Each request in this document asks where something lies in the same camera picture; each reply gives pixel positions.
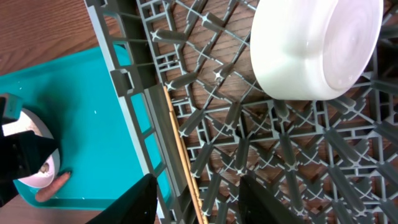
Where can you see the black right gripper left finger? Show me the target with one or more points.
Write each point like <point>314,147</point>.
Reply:
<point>138,205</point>

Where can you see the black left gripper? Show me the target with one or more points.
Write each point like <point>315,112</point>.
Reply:
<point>22,154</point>

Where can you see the grey dishwasher rack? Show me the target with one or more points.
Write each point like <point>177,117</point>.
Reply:
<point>329,161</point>

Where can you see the pale green bowl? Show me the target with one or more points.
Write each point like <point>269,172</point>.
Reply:
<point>313,49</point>

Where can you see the white plate with food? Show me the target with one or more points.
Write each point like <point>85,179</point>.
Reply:
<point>28,121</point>

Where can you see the orange carrot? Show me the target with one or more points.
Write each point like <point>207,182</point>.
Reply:
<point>49,191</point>

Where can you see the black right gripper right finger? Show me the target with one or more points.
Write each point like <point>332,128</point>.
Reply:
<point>258,206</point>

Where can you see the wooden chopstick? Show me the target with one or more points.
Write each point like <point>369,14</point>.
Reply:
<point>195,186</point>
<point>175,126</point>

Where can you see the teal plastic tray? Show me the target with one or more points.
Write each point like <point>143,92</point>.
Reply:
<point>75,98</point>

